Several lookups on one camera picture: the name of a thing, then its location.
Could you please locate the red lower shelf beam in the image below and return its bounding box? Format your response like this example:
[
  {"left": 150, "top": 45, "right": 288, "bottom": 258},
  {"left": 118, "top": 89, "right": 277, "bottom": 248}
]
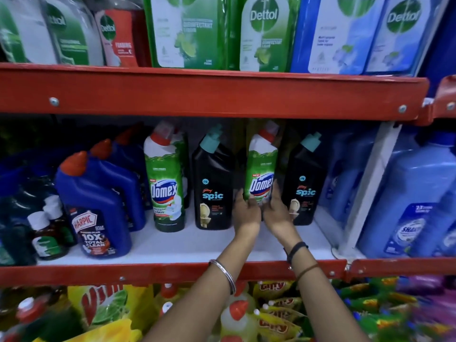
[{"left": 0, "top": 259, "right": 348, "bottom": 288}]

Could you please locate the blue disinfectant liquid bottle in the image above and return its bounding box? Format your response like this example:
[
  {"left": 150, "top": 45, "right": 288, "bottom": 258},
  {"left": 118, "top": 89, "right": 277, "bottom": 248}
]
[
  {"left": 290, "top": 0, "right": 388, "bottom": 75},
  {"left": 363, "top": 0, "right": 443, "bottom": 76}
]

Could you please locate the yellow dish liquid bottle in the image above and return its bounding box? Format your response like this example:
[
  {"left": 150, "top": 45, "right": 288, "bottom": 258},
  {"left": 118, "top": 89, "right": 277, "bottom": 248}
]
[
  {"left": 218, "top": 298, "right": 260, "bottom": 342},
  {"left": 154, "top": 283, "right": 182, "bottom": 319}
]

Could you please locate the red label refill pouch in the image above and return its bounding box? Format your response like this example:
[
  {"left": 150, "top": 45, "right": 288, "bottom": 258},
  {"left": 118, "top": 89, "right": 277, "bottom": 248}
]
[{"left": 93, "top": 7, "right": 140, "bottom": 68}]

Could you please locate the large light blue detergent jug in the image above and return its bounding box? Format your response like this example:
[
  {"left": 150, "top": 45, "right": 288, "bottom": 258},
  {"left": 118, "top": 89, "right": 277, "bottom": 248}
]
[{"left": 357, "top": 131, "right": 456, "bottom": 259}]

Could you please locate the green toilet cleaner bottle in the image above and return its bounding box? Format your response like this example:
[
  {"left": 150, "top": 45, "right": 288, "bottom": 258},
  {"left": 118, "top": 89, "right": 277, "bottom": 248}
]
[
  {"left": 244, "top": 120, "right": 279, "bottom": 208},
  {"left": 143, "top": 121, "right": 186, "bottom": 233},
  {"left": 174, "top": 129, "right": 191, "bottom": 209}
]

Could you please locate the blue toilet cleaner bottle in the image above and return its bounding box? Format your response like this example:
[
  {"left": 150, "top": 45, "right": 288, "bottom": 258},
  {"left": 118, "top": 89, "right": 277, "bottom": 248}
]
[
  {"left": 89, "top": 139, "right": 147, "bottom": 232},
  {"left": 114, "top": 127, "right": 154, "bottom": 211},
  {"left": 54, "top": 151, "right": 133, "bottom": 259}
]

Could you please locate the person's left hand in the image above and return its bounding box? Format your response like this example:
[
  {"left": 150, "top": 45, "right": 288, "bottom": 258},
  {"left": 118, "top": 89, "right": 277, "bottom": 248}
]
[{"left": 232, "top": 188, "right": 263, "bottom": 243}]

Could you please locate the person's left forearm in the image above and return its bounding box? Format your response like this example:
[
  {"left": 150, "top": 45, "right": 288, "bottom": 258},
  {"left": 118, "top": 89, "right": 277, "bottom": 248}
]
[{"left": 142, "top": 236, "right": 252, "bottom": 342}]

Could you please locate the brown thread wrist band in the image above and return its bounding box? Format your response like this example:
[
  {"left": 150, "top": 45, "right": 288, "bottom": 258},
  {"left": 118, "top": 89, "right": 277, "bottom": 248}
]
[{"left": 296, "top": 263, "right": 320, "bottom": 282}]

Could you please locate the silver bangle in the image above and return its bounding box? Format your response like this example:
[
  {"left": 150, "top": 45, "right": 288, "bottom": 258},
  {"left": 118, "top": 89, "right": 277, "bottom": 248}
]
[{"left": 209, "top": 259, "right": 237, "bottom": 296}]

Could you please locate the light blue detergent bottle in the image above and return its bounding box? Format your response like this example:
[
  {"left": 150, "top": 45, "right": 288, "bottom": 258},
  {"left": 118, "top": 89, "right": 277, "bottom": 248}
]
[{"left": 319, "top": 129, "right": 380, "bottom": 225}]

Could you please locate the small brown antiseptic bottle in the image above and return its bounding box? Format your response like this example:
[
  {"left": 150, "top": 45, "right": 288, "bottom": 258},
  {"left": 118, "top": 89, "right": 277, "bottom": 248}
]
[
  {"left": 43, "top": 195, "right": 77, "bottom": 247},
  {"left": 27, "top": 211, "right": 69, "bottom": 261}
]

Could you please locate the dark green bottles group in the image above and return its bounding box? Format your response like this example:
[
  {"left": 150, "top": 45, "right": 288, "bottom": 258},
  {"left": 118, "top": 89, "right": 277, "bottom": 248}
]
[{"left": 0, "top": 149, "right": 61, "bottom": 267}]

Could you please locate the black toilet cleaner bottle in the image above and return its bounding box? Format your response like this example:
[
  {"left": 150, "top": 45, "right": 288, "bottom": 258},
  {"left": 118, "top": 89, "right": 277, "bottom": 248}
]
[
  {"left": 192, "top": 124, "right": 236, "bottom": 231},
  {"left": 281, "top": 132, "right": 329, "bottom": 226}
]

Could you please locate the red capped dark bottle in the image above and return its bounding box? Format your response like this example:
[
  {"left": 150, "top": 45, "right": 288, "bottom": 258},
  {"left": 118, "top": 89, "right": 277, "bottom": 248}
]
[{"left": 11, "top": 296, "right": 52, "bottom": 328}]

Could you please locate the clear green label refill pouch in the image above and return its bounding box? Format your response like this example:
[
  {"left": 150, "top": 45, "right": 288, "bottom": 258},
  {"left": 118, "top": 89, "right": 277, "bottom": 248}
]
[
  {"left": 38, "top": 0, "right": 106, "bottom": 67},
  {"left": 0, "top": 0, "right": 58, "bottom": 65}
]

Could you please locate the yellow dishwash refill pouch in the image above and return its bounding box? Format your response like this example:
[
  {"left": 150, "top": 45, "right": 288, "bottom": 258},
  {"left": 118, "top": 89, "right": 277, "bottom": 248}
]
[{"left": 67, "top": 284, "right": 154, "bottom": 333}]

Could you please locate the person's right forearm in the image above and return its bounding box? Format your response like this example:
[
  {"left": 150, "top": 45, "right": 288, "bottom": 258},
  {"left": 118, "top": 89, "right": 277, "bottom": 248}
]
[{"left": 283, "top": 241, "right": 372, "bottom": 342}]

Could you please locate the red neighbouring lower beam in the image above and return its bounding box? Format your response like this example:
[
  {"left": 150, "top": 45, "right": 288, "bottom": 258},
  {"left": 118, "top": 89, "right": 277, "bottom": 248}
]
[{"left": 345, "top": 257, "right": 456, "bottom": 284}]

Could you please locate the white shelf upright post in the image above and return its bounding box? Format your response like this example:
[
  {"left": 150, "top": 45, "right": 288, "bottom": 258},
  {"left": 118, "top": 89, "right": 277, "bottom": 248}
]
[{"left": 338, "top": 121, "right": 404, "bottom": 257}]

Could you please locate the white shelf board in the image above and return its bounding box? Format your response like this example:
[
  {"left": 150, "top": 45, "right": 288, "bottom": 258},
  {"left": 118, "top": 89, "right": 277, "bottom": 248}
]
[{"left": 37, "top": 206, "right": 337, "bottom": 266}]

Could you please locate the black wrist band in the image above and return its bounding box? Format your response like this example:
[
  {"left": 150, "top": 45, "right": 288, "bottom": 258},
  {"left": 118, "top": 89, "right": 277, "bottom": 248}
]
[{"left": 284, "top": 241, "right": 309, "bottom": 265}]

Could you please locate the person's right hand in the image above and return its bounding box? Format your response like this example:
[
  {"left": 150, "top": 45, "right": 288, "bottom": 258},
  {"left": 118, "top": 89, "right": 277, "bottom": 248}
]
[{"left": 263, "top": 180, "right": 303, "bottom": 248}]

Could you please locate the pile of colourful packets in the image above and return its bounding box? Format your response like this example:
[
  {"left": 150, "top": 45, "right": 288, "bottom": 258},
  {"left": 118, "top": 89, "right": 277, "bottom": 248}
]
[{"left": 333, "top": 276, "right": 456, "bottom": 342}]

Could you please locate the green disinfectant liquid bottle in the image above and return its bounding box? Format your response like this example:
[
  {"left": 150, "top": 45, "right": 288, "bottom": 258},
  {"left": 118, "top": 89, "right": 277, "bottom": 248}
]
[
  {"left": 143, "top": 0, "right": 229, "bottom": 70},
  {"left": 227, "top": 0, "right": 302, "bottom": 72}
]

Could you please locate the red neighbouring shelf beam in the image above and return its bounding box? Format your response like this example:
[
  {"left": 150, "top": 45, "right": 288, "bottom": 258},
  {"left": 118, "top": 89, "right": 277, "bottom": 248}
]
[{"left": 414, "top": 75, "right": 456, "bottom": 127}]

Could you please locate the long red shelf beam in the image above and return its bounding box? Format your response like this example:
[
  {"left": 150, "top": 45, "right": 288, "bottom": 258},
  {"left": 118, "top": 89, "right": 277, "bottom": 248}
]
[{"left": 0, "top": 62, "right": 430, "bottom": 122}]

